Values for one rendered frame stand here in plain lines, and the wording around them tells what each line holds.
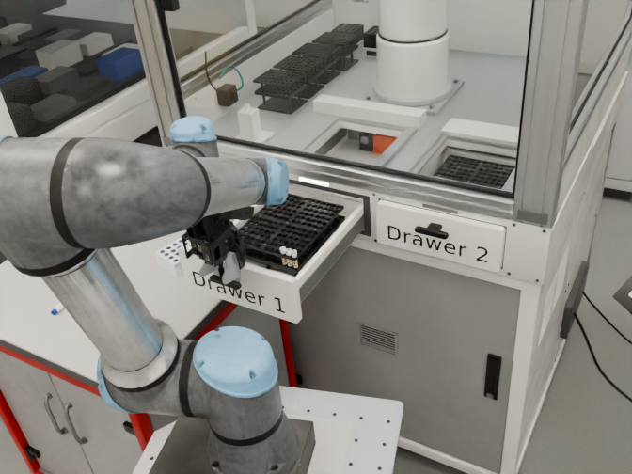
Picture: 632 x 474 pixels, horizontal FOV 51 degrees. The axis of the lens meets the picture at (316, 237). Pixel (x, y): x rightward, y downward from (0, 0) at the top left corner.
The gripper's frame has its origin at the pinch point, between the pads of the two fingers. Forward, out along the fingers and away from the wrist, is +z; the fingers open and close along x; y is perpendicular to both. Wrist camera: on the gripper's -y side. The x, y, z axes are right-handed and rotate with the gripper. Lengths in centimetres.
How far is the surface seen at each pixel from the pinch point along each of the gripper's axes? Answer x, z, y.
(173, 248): -29.4, 10.8, -14.0
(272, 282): 9.5, -0.6, -1.3
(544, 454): 59, 91, -56
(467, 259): 39, 7, -33
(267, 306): 7.3, 6.3, -1.3
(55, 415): -46, 43, 22
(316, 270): 12.8, 3.4, -12.6
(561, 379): 56, 91, -88
